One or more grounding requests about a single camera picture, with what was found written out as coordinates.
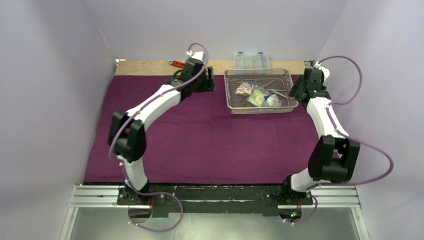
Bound steel scalpel handle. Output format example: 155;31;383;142
267;88;293;100

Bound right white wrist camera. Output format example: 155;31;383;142
313;61;330;84

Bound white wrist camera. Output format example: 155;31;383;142
313;61;330;84
186;50;206;62

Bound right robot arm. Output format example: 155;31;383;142
280;67;361;204

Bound clear plastic compartment box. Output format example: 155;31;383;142
233;51;271;70

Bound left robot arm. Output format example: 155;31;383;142
107;57;216;205

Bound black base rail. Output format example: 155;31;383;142
117;183;315;221

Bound purple cloth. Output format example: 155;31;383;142
142;75;319;184

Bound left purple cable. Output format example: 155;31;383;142
108;43;184;233

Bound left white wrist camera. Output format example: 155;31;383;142
186;50;206;62

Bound pink white gauze packet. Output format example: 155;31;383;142
234;82;255;96

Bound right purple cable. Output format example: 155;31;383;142
283;55;395;226

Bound green white gauze packet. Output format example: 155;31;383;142
247;87;268;107

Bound blue white gauze packet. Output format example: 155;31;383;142
264;92;282;107

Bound metal wire mesh tray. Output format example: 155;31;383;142
224;68;299;115

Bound purple cable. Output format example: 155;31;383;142
283;55;395;226
108;43;184;233

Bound orange handled adjustable wrench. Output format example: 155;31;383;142
168;60;185;69

